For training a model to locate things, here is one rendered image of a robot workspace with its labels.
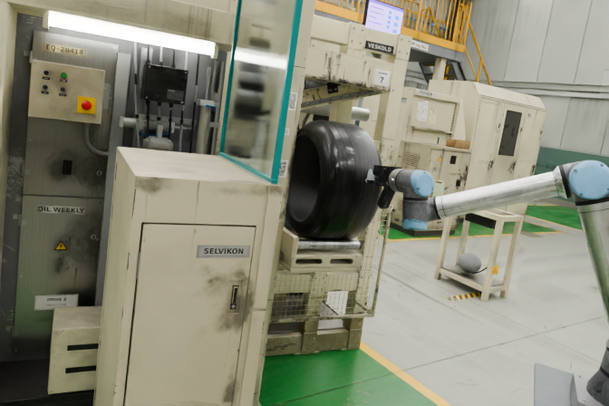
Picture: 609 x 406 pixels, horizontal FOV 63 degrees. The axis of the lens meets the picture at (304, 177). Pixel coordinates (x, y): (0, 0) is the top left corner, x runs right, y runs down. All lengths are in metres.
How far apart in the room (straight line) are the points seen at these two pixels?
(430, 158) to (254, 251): 5.49
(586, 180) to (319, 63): 1.31
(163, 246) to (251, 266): 0.26
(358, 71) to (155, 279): 1.59
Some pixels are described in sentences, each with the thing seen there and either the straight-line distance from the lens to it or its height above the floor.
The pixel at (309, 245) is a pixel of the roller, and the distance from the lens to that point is 2.19.
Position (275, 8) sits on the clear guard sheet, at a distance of 1.54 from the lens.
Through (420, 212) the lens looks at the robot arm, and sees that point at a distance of 1.82.
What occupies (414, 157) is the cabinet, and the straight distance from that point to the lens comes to 6.88.
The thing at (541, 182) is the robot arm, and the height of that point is 1.35.
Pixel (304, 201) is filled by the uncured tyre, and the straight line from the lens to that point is 2.55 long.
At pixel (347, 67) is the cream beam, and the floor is 1.72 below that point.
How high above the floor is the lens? 1.49
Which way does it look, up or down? 8 degrees down
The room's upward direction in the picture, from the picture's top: 8 degrees clockwise
